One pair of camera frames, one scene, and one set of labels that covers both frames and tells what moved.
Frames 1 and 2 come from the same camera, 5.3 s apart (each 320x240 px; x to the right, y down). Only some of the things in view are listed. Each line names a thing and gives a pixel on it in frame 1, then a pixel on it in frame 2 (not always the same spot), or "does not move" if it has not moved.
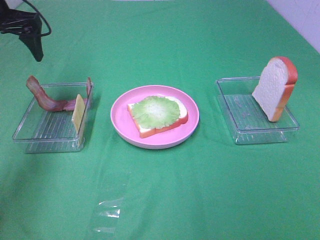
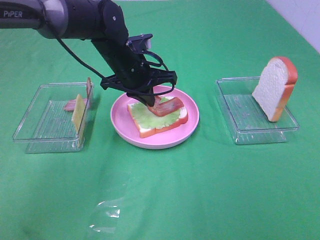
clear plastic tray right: (246, 120) does not move
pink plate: (123, 123) does not move
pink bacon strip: (71, 104) does not move
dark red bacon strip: (33, 85) to (159, 109)
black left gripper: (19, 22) to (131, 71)
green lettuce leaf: (155, 112) does not move
